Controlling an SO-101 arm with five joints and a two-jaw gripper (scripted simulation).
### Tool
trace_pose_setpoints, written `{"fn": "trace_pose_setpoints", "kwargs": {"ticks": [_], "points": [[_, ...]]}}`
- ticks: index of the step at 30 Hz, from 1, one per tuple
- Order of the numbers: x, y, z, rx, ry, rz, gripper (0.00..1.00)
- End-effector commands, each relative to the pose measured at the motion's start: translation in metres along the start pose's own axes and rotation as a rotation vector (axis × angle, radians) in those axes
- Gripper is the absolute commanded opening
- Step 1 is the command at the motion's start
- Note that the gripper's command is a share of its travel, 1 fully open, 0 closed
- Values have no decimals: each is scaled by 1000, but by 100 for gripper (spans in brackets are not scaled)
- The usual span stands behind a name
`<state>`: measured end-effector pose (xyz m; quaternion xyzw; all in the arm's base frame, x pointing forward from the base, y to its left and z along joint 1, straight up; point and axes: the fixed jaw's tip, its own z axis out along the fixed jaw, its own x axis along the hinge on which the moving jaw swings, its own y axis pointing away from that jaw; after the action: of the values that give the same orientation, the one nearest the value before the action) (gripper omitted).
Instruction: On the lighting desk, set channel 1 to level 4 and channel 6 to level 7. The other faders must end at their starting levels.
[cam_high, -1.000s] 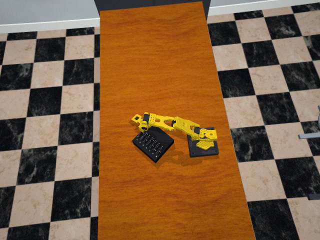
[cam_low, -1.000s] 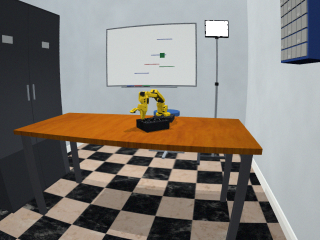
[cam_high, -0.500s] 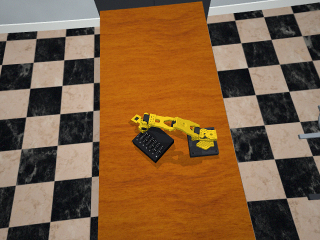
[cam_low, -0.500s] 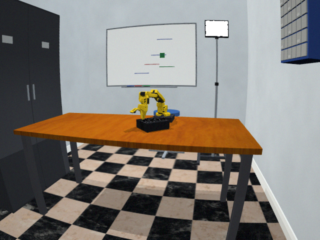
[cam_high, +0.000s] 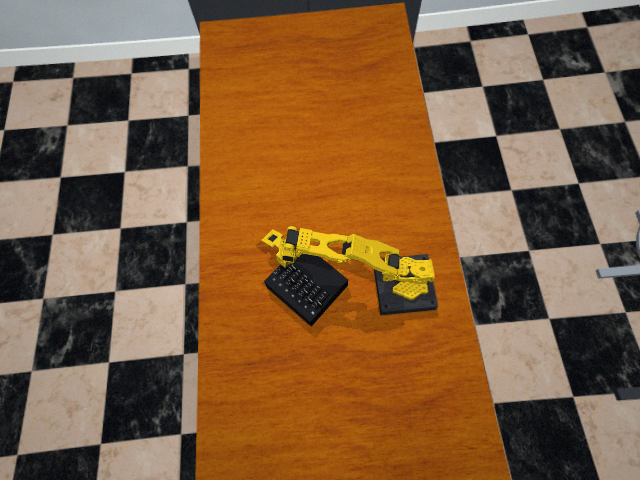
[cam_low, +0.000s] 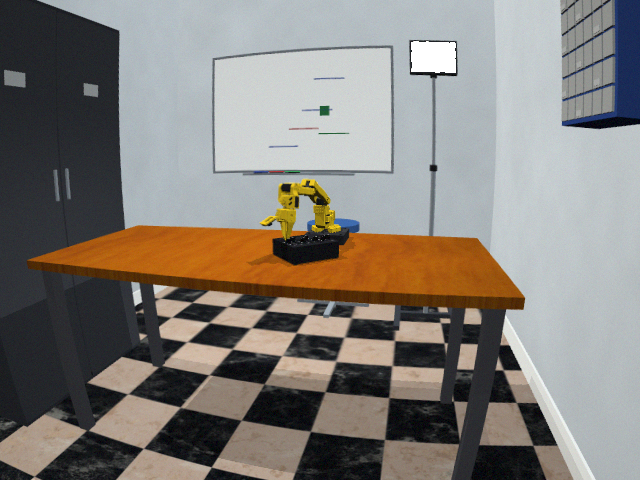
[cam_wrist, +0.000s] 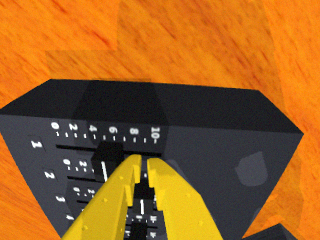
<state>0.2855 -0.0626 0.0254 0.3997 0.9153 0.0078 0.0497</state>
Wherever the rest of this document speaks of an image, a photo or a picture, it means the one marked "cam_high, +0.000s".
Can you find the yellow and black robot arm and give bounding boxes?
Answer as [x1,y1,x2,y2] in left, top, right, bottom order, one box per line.
[282,226,433,300]

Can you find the black lighting desk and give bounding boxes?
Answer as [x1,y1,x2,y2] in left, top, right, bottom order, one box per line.
[264,254,348,326]

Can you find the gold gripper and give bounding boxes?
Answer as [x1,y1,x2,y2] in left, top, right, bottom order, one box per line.
[261,229,302,267]

